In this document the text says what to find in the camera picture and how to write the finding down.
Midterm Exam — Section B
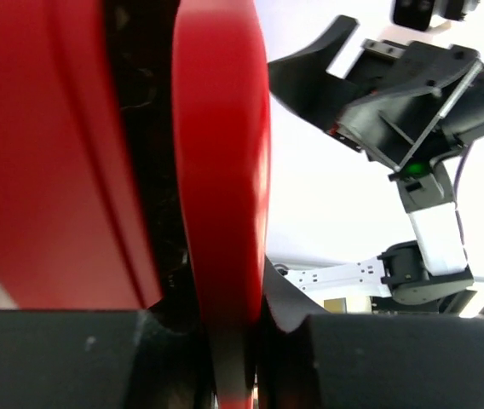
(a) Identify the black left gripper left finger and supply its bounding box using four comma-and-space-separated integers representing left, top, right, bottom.
0, 310, 208, 409

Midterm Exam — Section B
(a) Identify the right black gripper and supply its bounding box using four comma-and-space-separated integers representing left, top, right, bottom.
268, 15, 484, 173

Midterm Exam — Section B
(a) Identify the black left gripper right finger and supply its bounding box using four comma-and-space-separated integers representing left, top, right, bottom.
258, 263, 484, 408

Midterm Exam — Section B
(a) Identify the red square chocolate box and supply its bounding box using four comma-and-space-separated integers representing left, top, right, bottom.
0, 0, 192, 311

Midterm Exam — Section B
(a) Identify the red square box lid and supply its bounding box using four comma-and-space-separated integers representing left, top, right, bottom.
172, 1, 271, 408

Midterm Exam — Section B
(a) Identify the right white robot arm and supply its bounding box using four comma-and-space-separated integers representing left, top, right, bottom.
268, 15, 484, 305

